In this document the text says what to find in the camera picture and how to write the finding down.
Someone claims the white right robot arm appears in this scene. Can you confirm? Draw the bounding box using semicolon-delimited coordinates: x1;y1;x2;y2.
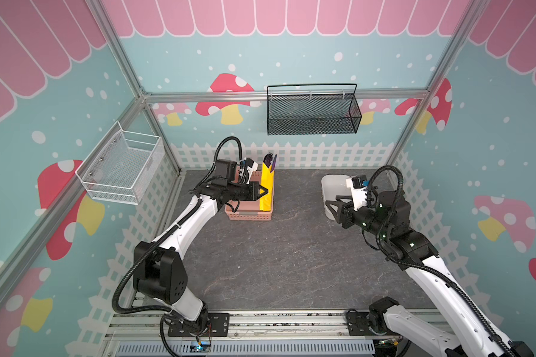
325;165;533;356

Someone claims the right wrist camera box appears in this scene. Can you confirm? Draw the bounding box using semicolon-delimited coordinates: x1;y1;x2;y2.
345;175;369;211

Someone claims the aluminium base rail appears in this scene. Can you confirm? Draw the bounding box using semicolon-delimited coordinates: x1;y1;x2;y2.
102;309;474;357

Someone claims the pink perforated plastic basket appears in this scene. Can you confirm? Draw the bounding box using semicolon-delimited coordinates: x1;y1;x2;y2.
224;164;275;222

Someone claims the black mesh wall basket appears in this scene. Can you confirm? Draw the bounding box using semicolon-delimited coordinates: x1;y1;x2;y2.
266;83;363;135

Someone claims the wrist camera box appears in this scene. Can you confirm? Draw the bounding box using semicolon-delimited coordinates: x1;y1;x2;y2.
213;158;258;184
345;175;369;211

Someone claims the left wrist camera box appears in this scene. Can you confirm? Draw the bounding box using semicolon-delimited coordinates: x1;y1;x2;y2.
213;158;258;184

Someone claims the yellow paper napkin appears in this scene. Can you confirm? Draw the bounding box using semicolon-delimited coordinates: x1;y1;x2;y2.
260;164;274;212

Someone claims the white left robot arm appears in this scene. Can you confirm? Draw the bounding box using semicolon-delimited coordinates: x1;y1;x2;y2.
112;136;269;356

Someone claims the white wire wall basket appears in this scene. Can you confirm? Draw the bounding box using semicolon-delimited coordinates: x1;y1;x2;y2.
75;122;165;205

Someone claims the purple metal spoon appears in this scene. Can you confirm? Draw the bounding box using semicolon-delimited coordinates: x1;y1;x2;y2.
263;153;274;172

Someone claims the white plastic tub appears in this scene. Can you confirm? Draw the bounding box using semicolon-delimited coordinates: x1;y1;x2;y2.
321;174;352;202

